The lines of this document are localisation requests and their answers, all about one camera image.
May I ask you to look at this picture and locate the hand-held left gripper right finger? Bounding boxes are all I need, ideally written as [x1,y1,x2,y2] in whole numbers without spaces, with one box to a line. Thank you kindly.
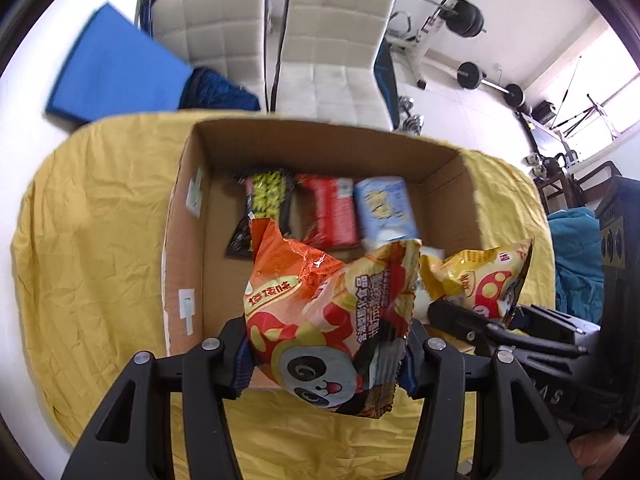
[400,325,586,480]

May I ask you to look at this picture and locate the person's right hand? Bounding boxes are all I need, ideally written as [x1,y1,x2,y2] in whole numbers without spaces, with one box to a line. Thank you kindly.
[570,435,608,471]

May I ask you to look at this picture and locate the black and yellow snack packet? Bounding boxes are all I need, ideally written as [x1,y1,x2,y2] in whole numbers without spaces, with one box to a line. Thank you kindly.
[225,169,296,261]

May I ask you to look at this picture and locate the teal cloth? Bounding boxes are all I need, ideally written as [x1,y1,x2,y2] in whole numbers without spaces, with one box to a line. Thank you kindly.
[546,208,606,326]

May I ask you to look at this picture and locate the white pouch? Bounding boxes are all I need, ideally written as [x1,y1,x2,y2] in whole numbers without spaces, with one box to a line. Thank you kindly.
[362,237,447,323]

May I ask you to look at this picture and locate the orange panda snack packet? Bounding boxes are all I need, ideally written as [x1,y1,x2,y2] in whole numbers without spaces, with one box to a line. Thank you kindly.
[243,217,423,418]

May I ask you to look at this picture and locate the short barbell with black plates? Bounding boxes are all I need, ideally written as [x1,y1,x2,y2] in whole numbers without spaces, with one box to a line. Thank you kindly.
[456,61,525,109]

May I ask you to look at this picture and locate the dark blue quilted bag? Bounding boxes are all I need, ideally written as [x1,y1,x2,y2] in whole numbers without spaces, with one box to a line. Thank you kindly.
[177,66,262,112]

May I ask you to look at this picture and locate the yellow mushroom snack packet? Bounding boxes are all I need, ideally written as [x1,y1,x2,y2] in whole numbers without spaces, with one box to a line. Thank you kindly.
[419,237,536,328]

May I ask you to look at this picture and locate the dark wooden chair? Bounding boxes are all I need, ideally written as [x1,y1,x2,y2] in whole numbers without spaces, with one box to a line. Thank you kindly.
[537,160,623,216]

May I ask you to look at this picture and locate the yellow tablecloth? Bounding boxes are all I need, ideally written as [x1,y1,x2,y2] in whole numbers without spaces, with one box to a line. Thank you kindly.
[11,110,556,480]

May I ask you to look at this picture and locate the black folding frame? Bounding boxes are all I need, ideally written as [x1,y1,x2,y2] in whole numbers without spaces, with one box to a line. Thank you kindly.
[134,0,166,36]

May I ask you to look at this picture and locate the black bench pad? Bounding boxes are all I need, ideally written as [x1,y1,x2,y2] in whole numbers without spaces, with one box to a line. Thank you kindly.
[372,40,401,131]

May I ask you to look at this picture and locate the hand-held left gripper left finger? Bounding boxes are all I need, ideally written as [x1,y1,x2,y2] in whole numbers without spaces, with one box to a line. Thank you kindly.
[60,317,251,480]

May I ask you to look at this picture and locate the pair of shoes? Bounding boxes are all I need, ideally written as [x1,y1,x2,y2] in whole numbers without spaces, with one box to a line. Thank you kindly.
[525,152,563,178]

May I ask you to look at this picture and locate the red snack packet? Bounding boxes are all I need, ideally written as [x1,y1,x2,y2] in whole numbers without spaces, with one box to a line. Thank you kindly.
[295,174,362,250]

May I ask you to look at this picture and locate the grey exercise handle frame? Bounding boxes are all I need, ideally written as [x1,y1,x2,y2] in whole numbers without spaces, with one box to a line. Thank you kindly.
[390,10,413,41]

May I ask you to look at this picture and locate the black tripod stand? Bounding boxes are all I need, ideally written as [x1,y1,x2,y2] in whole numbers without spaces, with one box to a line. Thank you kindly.
[550,92,626,141]

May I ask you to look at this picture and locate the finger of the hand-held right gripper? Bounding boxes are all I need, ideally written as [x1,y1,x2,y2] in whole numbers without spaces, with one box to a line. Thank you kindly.
[429,300,511,356]
[510,304,601,347]

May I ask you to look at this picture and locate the cardboard box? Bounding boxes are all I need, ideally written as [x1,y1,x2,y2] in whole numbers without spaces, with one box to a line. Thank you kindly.
[160,119,495,392]

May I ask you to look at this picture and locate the black speaker box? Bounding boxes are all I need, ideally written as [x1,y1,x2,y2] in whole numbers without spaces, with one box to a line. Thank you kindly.
[530,101,557,125]

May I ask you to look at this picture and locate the light blue snack packet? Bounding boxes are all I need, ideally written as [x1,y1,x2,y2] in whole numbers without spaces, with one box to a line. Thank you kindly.
[354,176,420,248]

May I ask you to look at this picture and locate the small chrome dumbbell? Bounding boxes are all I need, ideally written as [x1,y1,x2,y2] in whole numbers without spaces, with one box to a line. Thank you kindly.
[398,96,426,135]

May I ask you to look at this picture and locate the blue foam mat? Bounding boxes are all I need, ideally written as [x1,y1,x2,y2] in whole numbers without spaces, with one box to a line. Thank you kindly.
[46,2,193,126]

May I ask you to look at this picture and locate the white padded chair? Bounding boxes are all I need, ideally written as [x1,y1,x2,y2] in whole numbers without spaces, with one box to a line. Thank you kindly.
[150,0,268,111]
[274,0,401,128]

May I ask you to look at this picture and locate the black treadmill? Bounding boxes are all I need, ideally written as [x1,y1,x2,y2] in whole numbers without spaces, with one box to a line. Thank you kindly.
[517,112,576,156]

